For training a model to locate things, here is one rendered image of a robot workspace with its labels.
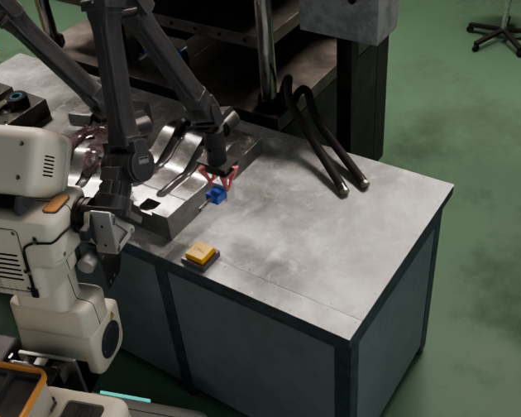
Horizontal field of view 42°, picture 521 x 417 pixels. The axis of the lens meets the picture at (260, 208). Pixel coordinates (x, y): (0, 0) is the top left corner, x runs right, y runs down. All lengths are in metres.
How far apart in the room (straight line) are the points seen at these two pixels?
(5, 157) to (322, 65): 1.62
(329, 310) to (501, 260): 1.47
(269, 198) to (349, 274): 0.40
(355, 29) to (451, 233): 1.22
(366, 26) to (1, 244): 1.36
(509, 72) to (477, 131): 0.68
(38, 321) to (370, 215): 0.98
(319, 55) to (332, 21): 0.53
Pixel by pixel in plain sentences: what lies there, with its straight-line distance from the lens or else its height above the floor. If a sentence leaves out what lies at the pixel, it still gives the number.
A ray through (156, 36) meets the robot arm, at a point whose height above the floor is 1.44.
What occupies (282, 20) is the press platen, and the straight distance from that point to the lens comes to 2.65.
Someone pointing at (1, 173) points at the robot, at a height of 1.32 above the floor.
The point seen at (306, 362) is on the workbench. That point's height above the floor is 0.54.
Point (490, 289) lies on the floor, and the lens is 3.02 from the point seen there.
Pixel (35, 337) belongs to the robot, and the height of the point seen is 0.78.
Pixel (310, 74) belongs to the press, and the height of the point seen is 0.79.
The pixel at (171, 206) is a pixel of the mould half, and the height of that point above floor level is 0.89.
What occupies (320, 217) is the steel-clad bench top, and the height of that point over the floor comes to 0.80.
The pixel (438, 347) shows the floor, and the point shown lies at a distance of 2.79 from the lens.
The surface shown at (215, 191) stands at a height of 0.95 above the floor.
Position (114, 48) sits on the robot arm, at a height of 1.48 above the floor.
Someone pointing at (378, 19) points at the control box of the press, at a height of 1.17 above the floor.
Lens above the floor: 2.17
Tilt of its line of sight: 40 degrees down
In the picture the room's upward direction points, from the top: 6 degrees counter-clockwise
